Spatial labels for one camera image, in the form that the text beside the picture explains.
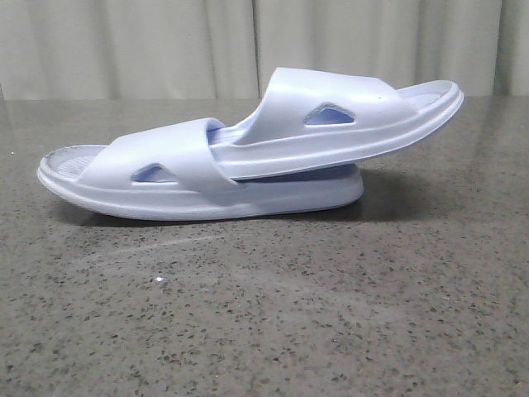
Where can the light blue slipper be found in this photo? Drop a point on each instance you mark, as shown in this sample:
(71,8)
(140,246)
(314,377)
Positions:
(311,119)
(170,174)

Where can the grey-white pleated curtain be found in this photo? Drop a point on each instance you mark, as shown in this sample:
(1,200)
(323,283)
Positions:
(229,49)

